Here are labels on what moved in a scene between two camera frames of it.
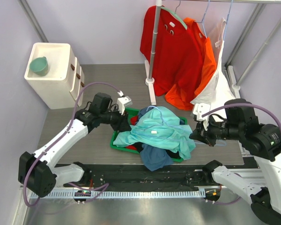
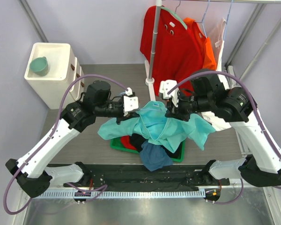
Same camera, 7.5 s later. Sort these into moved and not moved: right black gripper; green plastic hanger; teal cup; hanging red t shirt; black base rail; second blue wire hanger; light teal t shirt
Moved: light teal t shirt; right black gripper
Not moved: teal cup; green plastic hanger; second blue wire hanger; black base rail; hanging red t shirt
